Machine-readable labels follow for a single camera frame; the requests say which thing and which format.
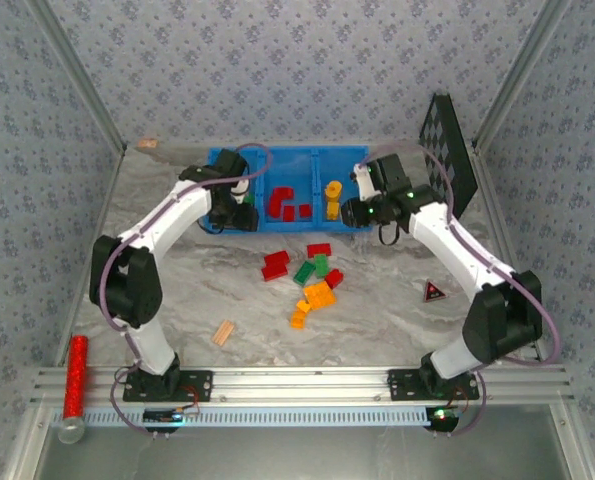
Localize black checkerboard panel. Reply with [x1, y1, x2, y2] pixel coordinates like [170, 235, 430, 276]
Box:
[418, 93, 479, 227]

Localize blue three-compartment bin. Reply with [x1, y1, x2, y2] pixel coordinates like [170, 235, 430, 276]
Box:
[202, 143, 377, 235]

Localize red triangle sign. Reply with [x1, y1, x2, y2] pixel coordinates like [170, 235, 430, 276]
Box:
[422, 279, 447, 304]

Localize ridged wooden piece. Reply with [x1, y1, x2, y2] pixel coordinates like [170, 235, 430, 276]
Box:
[211, 320, 236, 346]

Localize red glitter tube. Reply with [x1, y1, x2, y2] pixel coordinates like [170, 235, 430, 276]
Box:
[62, 334, 89, 445]

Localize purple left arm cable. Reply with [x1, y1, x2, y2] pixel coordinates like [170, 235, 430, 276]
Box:
[100, 143, 273, 437]

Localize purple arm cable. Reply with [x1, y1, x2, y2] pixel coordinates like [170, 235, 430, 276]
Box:
[100, 143, 273, 437]
[359, 143, 563, 437]

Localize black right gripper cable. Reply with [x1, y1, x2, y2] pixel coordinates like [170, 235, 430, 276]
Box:
[376, 222, 404, 247]

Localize thin aluminium side rail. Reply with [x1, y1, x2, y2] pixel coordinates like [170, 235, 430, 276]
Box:
[54, 147, 128, 366]

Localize aluminium frame post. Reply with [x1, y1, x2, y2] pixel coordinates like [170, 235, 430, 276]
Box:
[470, 0, 576, 151]
[24, 0, 129, 154]

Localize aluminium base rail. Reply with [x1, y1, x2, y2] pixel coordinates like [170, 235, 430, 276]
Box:
[29, 364, 576, 405]

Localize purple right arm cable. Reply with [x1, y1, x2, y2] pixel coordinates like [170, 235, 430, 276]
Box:
[359, 143, 563, 437]

